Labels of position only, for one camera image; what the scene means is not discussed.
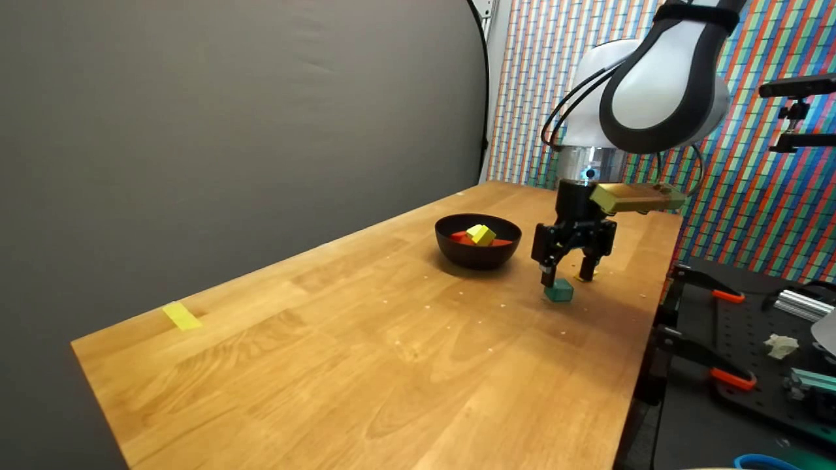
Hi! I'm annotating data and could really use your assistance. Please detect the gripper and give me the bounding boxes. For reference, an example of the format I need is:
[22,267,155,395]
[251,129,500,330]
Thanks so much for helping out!
[530,178,618,289]

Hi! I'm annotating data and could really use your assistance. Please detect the red toy block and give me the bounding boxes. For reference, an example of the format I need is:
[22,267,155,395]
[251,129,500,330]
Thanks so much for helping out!
[449,230,514,247]

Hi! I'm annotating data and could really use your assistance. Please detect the crumpled paper scrap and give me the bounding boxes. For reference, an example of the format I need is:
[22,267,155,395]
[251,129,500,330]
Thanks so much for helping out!
[765,334,800,360]

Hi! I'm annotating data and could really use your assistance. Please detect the blue cable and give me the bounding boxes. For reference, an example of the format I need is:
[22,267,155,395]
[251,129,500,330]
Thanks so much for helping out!
[733,454,803,470]

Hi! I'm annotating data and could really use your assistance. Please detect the silver aluminium profile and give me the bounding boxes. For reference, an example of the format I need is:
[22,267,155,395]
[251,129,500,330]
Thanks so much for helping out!
[775,289,836,323]

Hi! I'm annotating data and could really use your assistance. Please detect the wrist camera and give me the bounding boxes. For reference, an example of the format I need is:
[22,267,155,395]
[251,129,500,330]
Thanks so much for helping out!
[590,182,687,215]

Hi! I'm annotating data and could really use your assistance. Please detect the black bowl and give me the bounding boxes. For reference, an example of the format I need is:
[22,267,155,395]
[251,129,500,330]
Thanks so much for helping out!
[435,213,523,271]

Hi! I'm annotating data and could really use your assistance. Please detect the yellow tape strip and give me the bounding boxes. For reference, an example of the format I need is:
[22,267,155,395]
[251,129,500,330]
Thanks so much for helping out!
[162,302,203,332]

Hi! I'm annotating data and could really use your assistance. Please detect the grey backdrop screen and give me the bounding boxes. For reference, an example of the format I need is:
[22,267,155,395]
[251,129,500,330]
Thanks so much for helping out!
[0,0,490,470]

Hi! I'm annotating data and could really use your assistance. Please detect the black orange spring clamp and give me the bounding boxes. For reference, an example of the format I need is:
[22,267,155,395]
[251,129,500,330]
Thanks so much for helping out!
[667,263,746,305]
[652,324,758,392]

